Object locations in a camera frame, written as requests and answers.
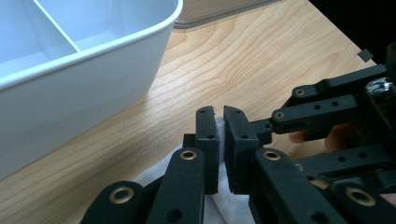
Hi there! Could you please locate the white divided storage box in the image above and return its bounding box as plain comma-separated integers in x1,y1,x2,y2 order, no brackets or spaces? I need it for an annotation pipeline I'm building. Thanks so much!
0,0,185,182

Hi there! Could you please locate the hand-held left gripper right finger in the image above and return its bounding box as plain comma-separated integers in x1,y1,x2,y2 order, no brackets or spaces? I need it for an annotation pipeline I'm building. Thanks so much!
223,105,344,224

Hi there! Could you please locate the white sock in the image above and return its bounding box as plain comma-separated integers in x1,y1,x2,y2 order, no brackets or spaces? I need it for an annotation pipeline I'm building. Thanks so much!
134,116,260,224

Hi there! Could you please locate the grey tape piece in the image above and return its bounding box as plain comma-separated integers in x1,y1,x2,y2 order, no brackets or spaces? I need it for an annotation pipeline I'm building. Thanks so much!
357,48,375,63

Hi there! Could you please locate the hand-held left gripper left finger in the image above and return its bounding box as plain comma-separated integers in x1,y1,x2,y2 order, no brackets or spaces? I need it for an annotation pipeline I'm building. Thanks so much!
146,105,220,224

